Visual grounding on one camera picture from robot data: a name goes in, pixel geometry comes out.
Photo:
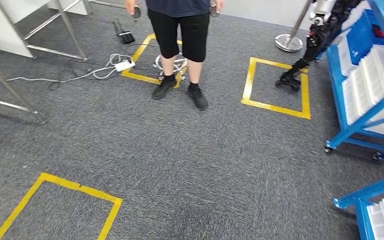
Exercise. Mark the blue metal shelf rack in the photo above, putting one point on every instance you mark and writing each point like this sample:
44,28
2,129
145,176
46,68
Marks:
334,82
364,192

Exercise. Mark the chrome stool base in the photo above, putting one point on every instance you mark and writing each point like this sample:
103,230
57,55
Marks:
180,63

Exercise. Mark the yellow floor tape square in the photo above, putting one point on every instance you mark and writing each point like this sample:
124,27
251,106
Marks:
135,76
62,182

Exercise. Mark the white power strip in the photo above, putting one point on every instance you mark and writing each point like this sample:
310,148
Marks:
124,65

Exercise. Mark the person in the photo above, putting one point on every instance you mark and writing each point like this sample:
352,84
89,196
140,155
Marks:
178,33

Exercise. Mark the black wifi router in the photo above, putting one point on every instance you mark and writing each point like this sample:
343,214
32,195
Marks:
127,37

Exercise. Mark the black handheld controller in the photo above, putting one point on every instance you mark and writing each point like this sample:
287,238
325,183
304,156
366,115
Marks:
137,12
214,11

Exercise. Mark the silver stanchion pole base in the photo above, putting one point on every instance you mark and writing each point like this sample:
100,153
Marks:
288,42

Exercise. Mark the black humanoid robot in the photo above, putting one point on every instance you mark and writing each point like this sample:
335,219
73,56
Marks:
314,39

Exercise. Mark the steel side table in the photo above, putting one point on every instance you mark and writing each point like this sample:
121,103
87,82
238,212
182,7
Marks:
70,31

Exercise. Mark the blue plastic bin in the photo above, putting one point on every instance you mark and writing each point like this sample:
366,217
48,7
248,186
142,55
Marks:
361,39

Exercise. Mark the white counter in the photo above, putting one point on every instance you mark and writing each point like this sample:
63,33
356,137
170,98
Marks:
0,26

